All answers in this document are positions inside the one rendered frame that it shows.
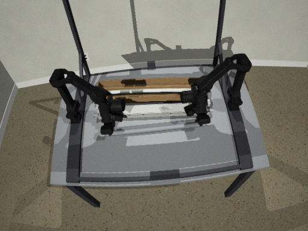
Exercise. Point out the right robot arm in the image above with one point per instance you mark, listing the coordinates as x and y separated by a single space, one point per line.
96 93

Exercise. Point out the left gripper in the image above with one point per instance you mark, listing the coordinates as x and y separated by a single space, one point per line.
202 117

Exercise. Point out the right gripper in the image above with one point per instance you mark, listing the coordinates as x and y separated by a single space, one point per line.
108 127

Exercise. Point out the long brown cardboard carton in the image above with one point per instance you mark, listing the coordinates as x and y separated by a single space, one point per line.
144 83

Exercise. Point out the white fluorescent tube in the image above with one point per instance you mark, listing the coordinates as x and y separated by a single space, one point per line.
150 90

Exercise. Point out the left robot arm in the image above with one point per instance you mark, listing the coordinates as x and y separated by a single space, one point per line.
205 83

